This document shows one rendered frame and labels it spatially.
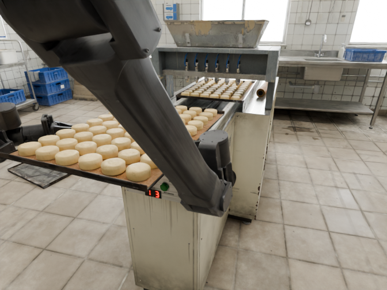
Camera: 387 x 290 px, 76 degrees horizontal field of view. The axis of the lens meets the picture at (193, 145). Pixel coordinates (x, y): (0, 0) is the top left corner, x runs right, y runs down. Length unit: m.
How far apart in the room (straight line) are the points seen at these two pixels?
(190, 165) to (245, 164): 1.27
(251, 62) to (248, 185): 0.76
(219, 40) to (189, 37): 0.18
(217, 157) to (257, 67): 1.08
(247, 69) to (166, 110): 1.25
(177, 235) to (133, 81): 0.91
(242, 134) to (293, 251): 0.81
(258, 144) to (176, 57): 0.72
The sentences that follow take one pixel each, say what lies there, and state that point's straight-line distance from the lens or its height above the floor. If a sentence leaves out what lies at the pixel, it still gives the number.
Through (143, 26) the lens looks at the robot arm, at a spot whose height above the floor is 1.28.
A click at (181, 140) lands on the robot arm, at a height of 1.15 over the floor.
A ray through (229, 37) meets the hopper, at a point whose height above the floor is 1.24.
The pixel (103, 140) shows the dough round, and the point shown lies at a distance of 0.70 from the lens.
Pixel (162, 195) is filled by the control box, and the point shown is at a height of 0.72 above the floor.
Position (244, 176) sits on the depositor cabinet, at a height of 0.42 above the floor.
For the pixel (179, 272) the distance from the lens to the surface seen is 1.25.
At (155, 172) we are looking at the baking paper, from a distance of 0.54.
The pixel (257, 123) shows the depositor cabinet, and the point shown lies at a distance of 1.49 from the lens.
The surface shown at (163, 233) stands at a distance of 1.12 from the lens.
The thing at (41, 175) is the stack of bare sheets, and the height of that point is 0.02.
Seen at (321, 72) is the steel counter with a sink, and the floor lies 0.73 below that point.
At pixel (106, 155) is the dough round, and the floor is 1.01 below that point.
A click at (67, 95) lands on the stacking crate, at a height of 0.10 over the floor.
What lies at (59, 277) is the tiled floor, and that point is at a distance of 1.77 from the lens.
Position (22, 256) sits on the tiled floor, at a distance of 1.99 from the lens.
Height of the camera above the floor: 1.28
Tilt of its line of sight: 25 degrees down
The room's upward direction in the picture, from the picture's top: straight up
